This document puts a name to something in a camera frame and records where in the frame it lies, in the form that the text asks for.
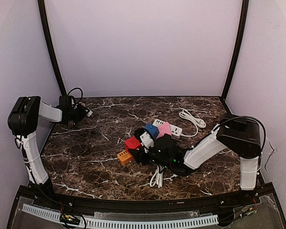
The black frame left post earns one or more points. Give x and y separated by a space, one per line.
50 47

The black frame post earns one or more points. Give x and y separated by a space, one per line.
50 47
237 47

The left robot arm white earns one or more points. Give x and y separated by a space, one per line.
23 123

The black frame right post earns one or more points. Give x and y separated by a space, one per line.
237 47

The blue cube socket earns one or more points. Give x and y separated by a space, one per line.
152 130

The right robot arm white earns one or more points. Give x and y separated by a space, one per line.
241 134

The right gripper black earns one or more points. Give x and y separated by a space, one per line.
143 155

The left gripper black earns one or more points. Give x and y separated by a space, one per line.
79 111

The white power strip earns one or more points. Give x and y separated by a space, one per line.
176 131

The orange power strip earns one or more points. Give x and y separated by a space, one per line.
124 157

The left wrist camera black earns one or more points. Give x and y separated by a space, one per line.
66 100

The red cube socket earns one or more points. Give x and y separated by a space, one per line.
132 143

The pink triangular power strip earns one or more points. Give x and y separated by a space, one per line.
164 129

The white slotted cable duct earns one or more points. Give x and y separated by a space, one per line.
183 220

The white two-pin adapter plug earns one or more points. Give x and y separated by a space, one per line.
146 140

